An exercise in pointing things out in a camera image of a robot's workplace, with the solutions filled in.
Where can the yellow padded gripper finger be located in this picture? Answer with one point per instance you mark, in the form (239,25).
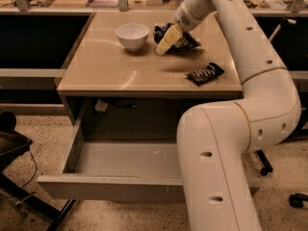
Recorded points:
(166,36)

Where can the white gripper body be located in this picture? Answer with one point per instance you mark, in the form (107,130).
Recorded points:
(187,21)

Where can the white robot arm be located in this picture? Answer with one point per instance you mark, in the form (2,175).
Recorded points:
(212,137)

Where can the beige top drawer cabinet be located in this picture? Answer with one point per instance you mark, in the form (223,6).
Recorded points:
(102,67)

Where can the open grey top drawer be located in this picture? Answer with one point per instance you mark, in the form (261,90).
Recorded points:
(156,153)

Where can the white ceramic bowl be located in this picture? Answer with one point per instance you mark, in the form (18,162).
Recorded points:
(132,36)

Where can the black snack bar wrapper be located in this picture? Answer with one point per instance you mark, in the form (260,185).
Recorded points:
(205,74)

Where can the black wheeled stand base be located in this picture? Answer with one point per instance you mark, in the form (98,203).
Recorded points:
(266,168)

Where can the black chair left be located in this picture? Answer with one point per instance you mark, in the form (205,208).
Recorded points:
(50,136)

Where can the black caster right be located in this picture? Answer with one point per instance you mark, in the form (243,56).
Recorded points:
(297,200)

